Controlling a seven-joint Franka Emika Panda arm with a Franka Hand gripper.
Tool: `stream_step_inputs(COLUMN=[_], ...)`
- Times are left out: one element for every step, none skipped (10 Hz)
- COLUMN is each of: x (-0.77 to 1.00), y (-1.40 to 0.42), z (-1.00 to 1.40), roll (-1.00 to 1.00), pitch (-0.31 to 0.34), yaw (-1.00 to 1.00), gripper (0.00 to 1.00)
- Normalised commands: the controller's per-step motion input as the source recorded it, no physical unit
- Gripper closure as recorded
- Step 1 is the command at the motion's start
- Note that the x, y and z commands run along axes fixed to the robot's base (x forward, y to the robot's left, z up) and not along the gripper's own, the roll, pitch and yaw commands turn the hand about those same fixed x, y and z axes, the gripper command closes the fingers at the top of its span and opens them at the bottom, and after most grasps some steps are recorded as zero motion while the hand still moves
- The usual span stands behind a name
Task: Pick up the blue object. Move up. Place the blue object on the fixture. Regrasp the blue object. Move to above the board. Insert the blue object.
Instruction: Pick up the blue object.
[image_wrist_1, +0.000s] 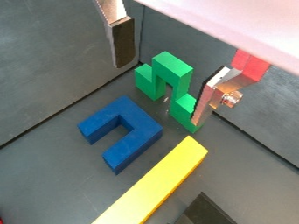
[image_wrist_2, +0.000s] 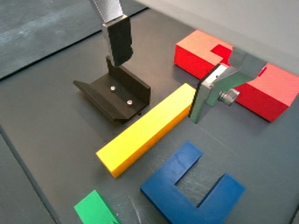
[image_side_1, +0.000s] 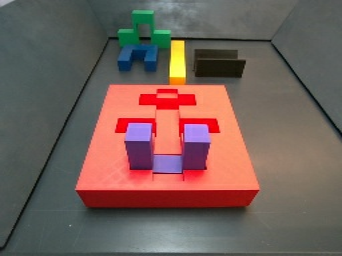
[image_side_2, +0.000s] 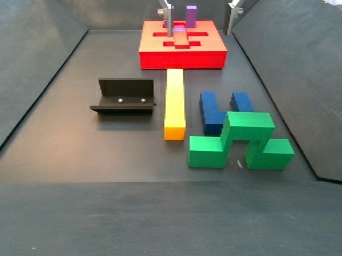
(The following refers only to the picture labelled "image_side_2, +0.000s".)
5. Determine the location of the blue U-shaped block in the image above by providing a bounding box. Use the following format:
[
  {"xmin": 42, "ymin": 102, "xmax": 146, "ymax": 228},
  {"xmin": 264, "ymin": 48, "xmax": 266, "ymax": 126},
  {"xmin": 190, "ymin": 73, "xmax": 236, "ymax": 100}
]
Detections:
[{"xmin": 200, "ymin": 92, "xmax": 254, "ymax": 136}]

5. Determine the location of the green stepped block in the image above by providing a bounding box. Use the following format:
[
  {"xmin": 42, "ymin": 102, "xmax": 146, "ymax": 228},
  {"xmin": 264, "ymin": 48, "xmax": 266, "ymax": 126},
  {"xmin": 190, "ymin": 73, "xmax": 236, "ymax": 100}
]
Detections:
[{"xmin": 189, "ymin": 111, "xmax": 294, "ymax": 171}]

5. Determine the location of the purple U-shaped block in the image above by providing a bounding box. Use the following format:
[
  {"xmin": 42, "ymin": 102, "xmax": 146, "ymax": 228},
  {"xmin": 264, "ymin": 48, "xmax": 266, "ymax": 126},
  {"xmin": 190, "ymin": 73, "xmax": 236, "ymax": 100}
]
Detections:
[{"xmin": 162, "ymin": 5, "xmax": 200, "ymax": 33}]

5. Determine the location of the yellow long bar block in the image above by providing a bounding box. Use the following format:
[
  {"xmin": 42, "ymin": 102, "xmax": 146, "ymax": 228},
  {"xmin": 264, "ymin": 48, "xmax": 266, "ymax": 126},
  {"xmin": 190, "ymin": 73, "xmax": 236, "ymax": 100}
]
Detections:
[{"xmin": 165, "ymin": 69, "xmax": 186, "ymax": 141}]

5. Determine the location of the red slotted base block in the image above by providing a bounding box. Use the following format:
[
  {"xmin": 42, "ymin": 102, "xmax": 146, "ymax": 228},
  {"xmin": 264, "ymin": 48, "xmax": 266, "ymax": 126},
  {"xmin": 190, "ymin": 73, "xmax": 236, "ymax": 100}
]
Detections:
[{"xmin": 139, "ymin": 21, "xmax": 228, "ymax": 69}]

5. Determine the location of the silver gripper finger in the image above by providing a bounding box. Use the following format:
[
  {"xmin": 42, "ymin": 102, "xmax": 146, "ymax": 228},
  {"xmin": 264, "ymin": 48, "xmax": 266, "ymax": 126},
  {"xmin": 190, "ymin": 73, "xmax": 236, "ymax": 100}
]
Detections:
[
  {"xmin": 158, "ymin": 0, "xmax": 174, "ymax": 37},
  {"xmin": 226, "ymin": 0, "xmax": 245, "ymax": 35}
]

